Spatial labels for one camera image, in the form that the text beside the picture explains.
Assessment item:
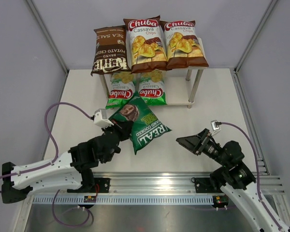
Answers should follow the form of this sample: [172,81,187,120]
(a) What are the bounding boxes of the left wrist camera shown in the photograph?
[93,109,114,129]

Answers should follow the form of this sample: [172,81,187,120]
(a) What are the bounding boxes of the brown Kettle sea salt bag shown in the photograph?
[91,25,131,75]

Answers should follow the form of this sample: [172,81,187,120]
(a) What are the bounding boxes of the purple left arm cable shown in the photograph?
[0,102,96,228]

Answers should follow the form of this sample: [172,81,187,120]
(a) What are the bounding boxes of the white two-tier shelf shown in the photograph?
[96,37,207,110]

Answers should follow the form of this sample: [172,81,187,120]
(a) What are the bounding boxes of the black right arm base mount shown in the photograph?
[191,177,222,194]

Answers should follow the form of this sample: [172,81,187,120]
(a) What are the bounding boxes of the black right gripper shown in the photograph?
[176,128,230,167]

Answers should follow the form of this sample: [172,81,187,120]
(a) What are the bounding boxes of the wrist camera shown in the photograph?
[211,120,221,136]
[93,109,114,129]

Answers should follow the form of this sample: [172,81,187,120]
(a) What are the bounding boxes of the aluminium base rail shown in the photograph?
[21,171,286,196]

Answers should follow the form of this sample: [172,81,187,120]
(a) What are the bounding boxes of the brown Chuba bag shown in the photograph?
[123,16,167,73]
[160,20,209,70]

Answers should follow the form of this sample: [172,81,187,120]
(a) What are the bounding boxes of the green Real chips bag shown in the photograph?
[109,91,172,154]

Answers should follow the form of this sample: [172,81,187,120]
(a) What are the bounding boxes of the white slotted cable duct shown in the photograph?
[33,195,214,205]

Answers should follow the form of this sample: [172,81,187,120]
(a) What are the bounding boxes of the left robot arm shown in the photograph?
[1,121,133,204]

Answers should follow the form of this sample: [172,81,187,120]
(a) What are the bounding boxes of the green Chuba bag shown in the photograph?
[105,72,136,109]

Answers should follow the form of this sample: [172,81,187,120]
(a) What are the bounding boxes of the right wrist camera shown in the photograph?
[211,120,221,136]

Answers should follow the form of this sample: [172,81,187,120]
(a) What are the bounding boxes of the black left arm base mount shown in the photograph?
[67,177,111,193]

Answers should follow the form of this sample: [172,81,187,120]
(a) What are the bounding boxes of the green Chuba bag sideways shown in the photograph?
[138,70,167,106]

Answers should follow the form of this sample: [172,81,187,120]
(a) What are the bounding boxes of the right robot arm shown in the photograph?
[176,129,290,232]

